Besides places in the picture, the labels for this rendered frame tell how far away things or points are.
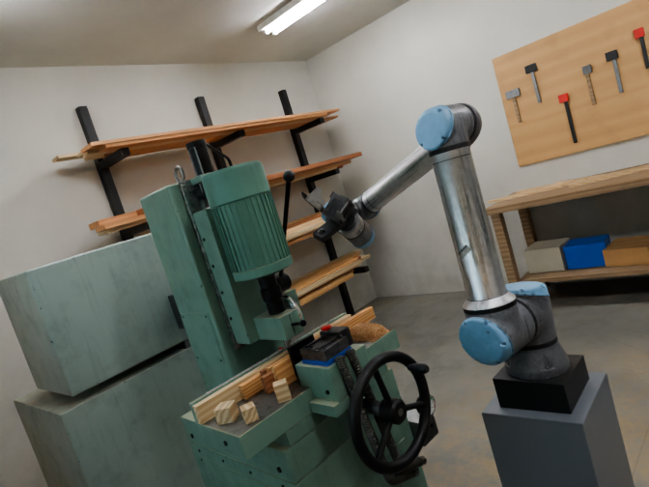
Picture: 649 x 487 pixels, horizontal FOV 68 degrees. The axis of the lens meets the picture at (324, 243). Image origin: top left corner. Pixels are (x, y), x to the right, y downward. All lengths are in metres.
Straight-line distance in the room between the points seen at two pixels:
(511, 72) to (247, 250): 3.36
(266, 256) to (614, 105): 3.28
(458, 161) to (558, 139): 2.92
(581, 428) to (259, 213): 1.07
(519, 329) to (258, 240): 0.76
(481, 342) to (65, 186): 2.97
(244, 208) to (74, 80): 2.81
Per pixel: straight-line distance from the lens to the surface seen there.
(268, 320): 1.41
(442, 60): 4.60
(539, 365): 1.62
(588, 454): 1.64
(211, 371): 1.68
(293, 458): 1.30
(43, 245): 3.59
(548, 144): 4.29
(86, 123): 3.82
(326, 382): 1.23
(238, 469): 1.55
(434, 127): 1.38
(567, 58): 4.23
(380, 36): 4.93
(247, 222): 1.31
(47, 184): 3.68
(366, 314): 1.66
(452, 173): 1.38
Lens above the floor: 1.38
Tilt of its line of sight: 7 degrees down
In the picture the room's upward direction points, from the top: 17 degrees counter-clockwise
